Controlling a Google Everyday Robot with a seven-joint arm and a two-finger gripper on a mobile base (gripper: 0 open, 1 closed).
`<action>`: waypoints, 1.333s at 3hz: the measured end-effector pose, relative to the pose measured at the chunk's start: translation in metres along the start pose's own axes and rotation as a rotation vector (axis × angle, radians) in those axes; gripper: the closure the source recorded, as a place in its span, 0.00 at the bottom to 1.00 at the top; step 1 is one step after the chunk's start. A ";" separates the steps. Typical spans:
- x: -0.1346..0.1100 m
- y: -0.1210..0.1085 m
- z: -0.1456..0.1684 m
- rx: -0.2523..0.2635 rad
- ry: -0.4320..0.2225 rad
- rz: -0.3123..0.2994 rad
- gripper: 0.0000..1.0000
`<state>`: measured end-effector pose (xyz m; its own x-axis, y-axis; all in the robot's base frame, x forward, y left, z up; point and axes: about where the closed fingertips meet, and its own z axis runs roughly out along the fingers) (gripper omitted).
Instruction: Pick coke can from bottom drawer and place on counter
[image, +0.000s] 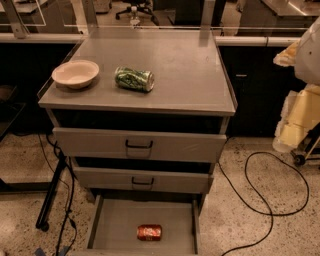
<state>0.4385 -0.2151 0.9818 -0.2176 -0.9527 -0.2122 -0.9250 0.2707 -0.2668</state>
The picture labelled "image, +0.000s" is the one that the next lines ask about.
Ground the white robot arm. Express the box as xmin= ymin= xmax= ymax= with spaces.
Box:
xmin=273 ymin=18 xmax=320 ymax=153

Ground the grey middle drawer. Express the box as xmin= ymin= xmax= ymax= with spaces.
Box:
xmin=74 ymin=167 xmax=213 ymax=194

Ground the grey drawer cabinet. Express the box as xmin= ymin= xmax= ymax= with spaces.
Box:
xmin=37 ymin=27 xmax=238 ymax=256

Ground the grey top drawer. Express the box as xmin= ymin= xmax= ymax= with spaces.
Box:
xmin=53 ymin=128 xmax=226 ymax=163

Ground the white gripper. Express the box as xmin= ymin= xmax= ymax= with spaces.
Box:
xmin=272 ymin=41 xmax=320 ymax=153

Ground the black office chair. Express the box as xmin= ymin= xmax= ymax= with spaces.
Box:
xmin=115 ymin=0 xmax=159 ymax=26

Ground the clear water bottle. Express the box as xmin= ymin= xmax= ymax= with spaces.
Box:
xmin=130 ymin=6 xmax=140 ymax=26

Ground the white bowl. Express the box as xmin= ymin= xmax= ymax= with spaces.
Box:
xmin=51 ymin=60 xmax=99 ymax=89

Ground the grey open bottom drawer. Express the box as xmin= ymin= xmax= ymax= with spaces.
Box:
xmin=71 ymin=196 xmax=200 ymax=256

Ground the black stand leg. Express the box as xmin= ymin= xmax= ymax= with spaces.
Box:
xmin=36 ymin=152 xmax=65 ymax=232

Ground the black caster wheel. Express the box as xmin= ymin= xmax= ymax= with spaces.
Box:
xmin=294 ymin=155 xmax=306 ymax=166

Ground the green soda can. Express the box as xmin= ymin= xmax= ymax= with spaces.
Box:
xmin=114 ymin=67 xmax=154 ymax=93

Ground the black cable bundle left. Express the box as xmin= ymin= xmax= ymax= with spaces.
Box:
xmin=37 ymin=133 xmax=78 ymax=256

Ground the red coke can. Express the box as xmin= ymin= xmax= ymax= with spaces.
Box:
xmin=137 ymin=224 xmax=162 ymax=241

